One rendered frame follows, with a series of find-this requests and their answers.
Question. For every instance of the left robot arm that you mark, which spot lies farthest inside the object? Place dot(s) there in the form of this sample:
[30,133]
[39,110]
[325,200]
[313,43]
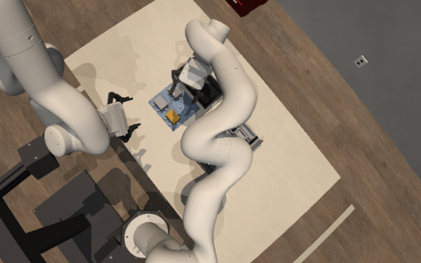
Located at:
[26,66]

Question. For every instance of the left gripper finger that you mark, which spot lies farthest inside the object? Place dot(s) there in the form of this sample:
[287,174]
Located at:
[131,129]
[117,97]

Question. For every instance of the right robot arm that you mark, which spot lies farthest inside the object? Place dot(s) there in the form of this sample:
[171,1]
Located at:
[204,141]

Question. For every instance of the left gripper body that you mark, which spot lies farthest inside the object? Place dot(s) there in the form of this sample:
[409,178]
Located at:
[104,109]

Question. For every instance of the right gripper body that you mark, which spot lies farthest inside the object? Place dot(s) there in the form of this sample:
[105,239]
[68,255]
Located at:
[193,77]

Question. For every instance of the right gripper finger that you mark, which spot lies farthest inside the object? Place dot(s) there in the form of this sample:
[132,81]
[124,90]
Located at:
[174,80]
[196,97]

